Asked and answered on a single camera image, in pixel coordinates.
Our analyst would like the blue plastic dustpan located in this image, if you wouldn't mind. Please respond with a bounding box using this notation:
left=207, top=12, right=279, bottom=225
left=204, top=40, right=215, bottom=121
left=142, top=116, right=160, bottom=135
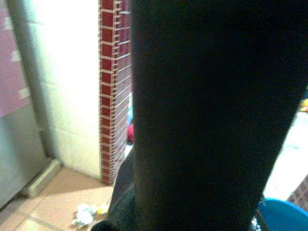
left=257, top=197, right=308, bottom=231

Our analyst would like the red cloth bundle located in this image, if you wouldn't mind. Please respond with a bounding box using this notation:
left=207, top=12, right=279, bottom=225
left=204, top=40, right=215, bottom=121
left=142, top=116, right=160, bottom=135
left=127, top=122, right=136, bottom=145

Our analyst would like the grey metal cabinet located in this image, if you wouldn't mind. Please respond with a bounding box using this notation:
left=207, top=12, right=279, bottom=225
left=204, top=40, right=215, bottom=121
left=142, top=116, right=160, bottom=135
left=0, top=0, right=53, bottom=206

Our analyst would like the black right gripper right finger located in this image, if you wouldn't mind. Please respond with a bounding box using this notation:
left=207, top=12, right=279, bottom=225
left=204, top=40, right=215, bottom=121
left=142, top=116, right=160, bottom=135
left=250, top=195, right=268, bottom=231

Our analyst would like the grey concrete kerb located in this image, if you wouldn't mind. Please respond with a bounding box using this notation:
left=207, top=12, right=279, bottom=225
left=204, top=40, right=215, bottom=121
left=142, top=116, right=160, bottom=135
left=28, top=159, right=63, bottom=198

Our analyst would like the crumpled white paper trash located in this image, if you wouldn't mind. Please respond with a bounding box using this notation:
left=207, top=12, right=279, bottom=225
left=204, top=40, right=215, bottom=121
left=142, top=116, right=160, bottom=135
left=71, top=203, right=107, bottom=229

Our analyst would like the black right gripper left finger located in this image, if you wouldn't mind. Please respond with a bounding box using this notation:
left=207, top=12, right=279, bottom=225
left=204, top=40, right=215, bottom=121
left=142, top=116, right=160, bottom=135
left=92, top=148, right=138, bottom=231

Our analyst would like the red brick pillar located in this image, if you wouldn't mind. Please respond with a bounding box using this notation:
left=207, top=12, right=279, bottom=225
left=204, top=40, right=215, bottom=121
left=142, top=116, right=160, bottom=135
left=98, top=0, right=133, bottom=186

